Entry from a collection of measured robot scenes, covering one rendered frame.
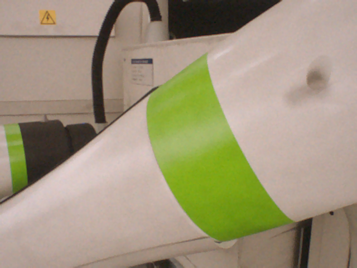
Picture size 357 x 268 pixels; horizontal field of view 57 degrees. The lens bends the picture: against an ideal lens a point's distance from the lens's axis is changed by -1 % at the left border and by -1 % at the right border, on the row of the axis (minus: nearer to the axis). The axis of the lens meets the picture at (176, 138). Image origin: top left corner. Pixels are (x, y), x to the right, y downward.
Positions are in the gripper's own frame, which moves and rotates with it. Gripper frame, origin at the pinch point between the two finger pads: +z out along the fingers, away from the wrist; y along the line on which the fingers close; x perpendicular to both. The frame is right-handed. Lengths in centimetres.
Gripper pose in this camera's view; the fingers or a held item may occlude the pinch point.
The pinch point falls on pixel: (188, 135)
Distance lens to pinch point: 56.3
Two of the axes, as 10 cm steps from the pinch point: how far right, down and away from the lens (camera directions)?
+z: 8.6, -1.2, 5.0
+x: -0.1, -9.8, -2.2
